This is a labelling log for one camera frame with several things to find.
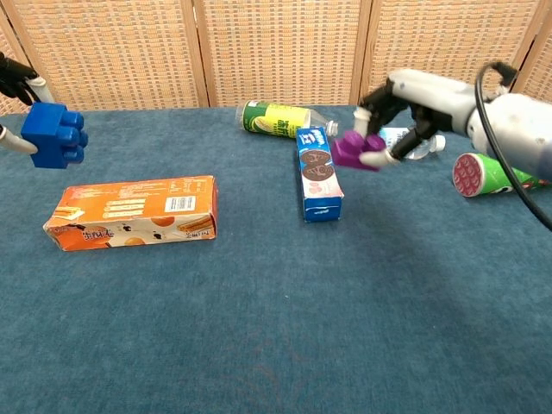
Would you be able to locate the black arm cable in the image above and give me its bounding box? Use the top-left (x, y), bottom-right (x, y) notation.
top-left (474, 61), bottom-right (552, 232)

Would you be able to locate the clear water bottle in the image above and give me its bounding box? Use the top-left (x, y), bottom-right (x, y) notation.
top-left (379, 127), bottom-right (448, 161)

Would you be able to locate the blue table mat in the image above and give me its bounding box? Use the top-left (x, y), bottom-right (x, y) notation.
top-left (0, 104), bottom-right (552, 414)

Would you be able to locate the blue toy block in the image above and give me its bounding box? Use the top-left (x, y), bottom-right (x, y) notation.
top-left (20, 102), bottom-right (90, 170)

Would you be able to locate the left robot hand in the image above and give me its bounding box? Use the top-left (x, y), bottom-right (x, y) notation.
top-left (0, 51), bottom-right (56, 155)

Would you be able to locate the purple plastic block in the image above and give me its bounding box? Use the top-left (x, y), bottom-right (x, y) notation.
top-left (330, 131), bottom-right (387, 173)

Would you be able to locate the green chips can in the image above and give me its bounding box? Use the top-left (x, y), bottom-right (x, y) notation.
top-left (451, 152), bottom-right (552, 199)

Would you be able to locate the woven folding screen panel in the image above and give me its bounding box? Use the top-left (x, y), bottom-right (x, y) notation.
top-left (0, 8), bottom-right (35, 118)
top-left (511, 0), bottom-right (552, 104)
top-left (359, 0), bottom-right (549, 107)
top-left (2, 0), bottom-right (217, 112)
top-left (191, 0), bottom-right (374, 109)

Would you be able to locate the green label plastic bottle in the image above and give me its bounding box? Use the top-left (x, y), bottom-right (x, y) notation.
top-left (235, 99), bottom-right (340, 141)

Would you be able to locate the orange snack box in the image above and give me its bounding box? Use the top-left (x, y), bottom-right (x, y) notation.
top-left (42, 174), bottom-right (219, 253)

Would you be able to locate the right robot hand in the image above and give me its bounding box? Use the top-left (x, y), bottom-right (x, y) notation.
top-left (353, 67), bottom-right (483, 169)

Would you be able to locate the blue cookie box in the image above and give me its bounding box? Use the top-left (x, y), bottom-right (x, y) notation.
top-left (295, 126), bottom-right (345, 224)

